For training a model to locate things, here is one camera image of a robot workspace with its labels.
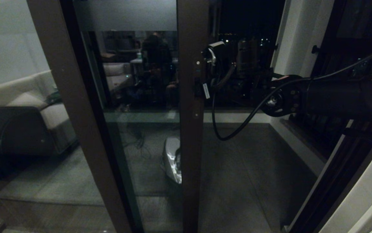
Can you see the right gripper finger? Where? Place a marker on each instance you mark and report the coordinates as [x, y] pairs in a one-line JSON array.
[[199, 87]]

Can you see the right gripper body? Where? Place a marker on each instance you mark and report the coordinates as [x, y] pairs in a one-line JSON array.
[[237, 87]]

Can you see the sliding glass door brown frame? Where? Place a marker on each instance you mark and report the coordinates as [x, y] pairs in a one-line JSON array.
[[192, 168]]

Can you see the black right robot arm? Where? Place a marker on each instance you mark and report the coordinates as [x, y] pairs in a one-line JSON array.
[[341, 97]]

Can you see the long brown stone sill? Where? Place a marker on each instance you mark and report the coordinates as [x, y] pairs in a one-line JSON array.
[[231, 110]]

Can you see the black balcony railing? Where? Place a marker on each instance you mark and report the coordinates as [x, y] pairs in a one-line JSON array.
[[263, 64]]

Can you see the short brown stone sill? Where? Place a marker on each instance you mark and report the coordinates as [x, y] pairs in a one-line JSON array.
[[302, 139]]

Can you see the grey rug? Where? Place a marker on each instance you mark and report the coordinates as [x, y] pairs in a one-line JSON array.
[[51, 181]]

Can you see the fixed glass panel brown frame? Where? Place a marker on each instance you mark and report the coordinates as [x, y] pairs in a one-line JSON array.
[[94, 145]]

